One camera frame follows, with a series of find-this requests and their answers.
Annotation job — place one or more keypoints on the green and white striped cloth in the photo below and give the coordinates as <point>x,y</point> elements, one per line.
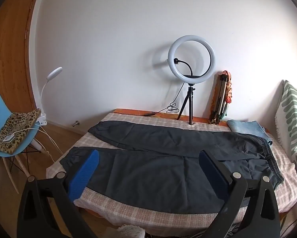
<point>292,109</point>

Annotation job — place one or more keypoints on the white fluffy rug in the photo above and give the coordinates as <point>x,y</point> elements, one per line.
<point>131,231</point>

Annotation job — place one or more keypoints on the white cushion controller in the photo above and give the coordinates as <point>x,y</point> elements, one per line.
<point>7,138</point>

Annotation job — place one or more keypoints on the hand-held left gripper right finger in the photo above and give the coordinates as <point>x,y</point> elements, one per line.
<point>213,173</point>

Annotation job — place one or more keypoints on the dark grey pants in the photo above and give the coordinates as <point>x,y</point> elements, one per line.
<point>151,178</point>

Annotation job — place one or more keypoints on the folded silver tripod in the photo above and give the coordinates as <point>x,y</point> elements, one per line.
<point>219,104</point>

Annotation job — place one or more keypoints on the metal door stopper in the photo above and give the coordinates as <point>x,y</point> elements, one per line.
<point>76,123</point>

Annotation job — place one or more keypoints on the beige checked blanket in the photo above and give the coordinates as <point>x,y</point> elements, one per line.
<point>163,220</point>

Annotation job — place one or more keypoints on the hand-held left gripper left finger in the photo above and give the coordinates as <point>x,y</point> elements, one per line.
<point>85,171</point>

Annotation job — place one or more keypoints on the orange patterned cloth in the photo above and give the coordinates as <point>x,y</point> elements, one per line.
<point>229,89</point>

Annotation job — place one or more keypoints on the white clip-on desk lamp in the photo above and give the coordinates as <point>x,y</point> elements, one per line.
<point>54,71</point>

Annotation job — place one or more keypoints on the folded blue jeans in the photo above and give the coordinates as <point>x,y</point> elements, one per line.
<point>247,128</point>

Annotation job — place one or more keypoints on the leopard print cushion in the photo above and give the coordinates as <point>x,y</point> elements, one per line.
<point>19,124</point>

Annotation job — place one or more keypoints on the orange wooden table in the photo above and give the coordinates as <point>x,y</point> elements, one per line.
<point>128,111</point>

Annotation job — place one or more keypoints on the wooden door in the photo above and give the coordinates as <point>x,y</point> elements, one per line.
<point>11,29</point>

